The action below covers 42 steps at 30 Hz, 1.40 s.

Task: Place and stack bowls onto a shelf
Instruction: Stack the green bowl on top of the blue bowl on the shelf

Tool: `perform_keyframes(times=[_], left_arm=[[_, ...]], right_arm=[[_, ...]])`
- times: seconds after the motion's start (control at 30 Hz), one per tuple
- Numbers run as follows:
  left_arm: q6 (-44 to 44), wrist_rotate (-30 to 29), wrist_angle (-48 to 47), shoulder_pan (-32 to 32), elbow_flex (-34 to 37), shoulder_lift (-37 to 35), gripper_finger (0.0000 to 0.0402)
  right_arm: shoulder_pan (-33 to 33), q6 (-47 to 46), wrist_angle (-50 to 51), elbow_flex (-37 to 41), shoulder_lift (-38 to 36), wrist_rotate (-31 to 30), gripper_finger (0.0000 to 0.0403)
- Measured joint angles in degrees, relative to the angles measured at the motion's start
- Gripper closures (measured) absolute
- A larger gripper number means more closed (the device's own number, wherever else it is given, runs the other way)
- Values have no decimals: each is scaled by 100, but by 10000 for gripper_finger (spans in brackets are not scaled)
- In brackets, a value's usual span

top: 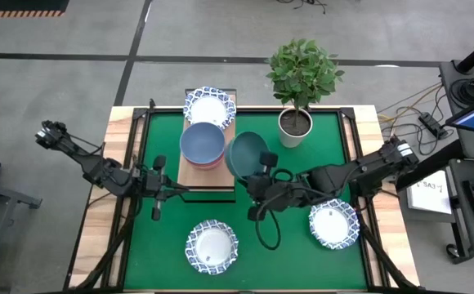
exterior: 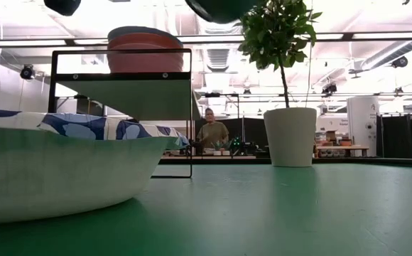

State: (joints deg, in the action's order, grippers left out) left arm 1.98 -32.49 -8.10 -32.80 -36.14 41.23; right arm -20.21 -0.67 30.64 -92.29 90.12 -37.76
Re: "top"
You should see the black caster wheel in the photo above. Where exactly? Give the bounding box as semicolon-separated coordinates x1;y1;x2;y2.
445;243;462;261

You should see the light pink plastic bowl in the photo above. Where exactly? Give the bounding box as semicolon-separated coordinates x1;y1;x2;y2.
186;158;224;172

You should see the blue plastic bowl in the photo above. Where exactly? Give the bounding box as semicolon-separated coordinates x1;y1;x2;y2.
179;121;226;164

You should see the black metal table frame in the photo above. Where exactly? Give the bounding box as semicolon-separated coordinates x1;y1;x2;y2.
63;97;422;294

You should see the blue floral paper bowl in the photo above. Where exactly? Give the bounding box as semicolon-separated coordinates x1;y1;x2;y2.
182;86;237;131
308;198;361;251
184;219;240;276

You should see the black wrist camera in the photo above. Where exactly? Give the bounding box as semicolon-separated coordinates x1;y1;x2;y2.
137;170;157;196
271;182;299;210

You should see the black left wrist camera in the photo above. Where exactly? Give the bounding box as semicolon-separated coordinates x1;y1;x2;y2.
137;170;157;196

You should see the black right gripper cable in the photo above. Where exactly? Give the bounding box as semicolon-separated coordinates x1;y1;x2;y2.
254;203;282;252

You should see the coiled black cable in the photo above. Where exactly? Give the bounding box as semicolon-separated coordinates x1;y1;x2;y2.
449;76;474;106

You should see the black mat with striped edge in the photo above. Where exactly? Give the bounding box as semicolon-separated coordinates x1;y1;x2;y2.
0;0;71;19

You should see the green table mat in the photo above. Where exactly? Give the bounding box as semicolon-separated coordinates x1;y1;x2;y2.
123;112;369;291

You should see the black diagonal stand bar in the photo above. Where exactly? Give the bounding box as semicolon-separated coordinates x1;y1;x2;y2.
395;140;465;192

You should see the white plant pot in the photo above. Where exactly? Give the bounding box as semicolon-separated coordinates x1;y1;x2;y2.
277;106;315;149

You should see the coral plastic bowl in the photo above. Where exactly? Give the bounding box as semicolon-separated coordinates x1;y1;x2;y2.
181;150;226;167

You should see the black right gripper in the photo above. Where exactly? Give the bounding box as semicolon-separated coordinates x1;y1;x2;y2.
236;150;300;223

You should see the white paper pad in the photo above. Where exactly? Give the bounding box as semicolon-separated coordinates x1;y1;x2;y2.
406;179;454;216

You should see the teal plastic bowl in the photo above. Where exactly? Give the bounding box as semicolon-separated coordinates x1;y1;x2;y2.
224;130;271;181

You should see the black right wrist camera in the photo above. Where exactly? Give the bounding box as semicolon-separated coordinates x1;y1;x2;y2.
271;182;299;210

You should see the black power strip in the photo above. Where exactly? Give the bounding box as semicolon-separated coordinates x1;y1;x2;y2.
418;111;447;140

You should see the green leafy potted tree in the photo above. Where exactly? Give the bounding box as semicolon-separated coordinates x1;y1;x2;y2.
265;38;346;123

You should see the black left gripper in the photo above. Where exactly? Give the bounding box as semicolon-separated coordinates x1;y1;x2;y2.
132;154;190;222

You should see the grey metal side table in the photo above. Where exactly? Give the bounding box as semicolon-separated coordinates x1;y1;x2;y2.
0;175;43;294

